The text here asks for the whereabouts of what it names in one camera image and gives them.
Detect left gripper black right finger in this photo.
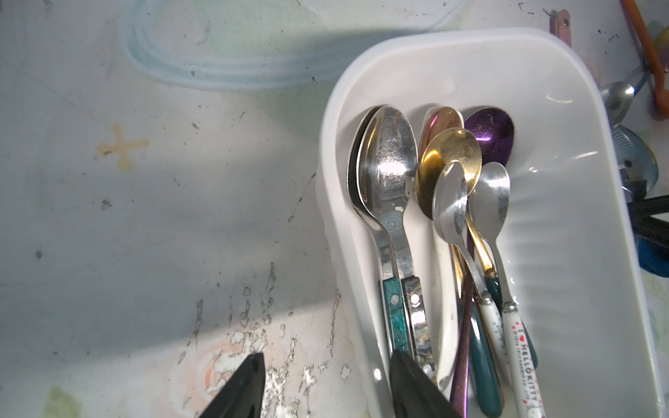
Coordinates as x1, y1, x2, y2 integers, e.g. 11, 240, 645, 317
390, 351, 460, 418

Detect gold spoon dark green handle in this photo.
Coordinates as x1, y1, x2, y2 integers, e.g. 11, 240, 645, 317
415, 127, 505, 418

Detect small purple iridescent spoon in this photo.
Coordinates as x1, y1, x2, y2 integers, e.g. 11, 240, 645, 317
446, 106, 515, 417

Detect silver spoon pink handle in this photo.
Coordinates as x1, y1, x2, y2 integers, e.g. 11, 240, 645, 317
549, 9, 571, 47

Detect orange spoon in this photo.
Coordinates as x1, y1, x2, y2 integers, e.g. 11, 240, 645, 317
621, 0, 668, 119

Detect silver spoon grey marbled handle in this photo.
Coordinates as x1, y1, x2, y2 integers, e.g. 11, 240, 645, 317
358, 106, 437, 381

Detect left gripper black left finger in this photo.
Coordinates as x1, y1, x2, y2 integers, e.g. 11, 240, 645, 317
200, 353, 266, 418

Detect silver spoon hello kitty handle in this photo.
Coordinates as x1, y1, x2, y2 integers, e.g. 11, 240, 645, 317
468, 162, 546, 417

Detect white plastic storage box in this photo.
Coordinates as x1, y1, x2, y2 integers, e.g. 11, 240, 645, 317
316, 28, 668, 417

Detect silver spoon green marbled handle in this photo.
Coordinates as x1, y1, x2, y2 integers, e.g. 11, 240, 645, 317
347, 106, 413, 357

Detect silver spoon white dotted handle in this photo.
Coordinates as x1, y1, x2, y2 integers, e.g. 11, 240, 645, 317
432, 162, 513, 386

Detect long silver spoon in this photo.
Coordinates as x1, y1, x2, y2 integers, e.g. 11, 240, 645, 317
599, 64, 651, 126

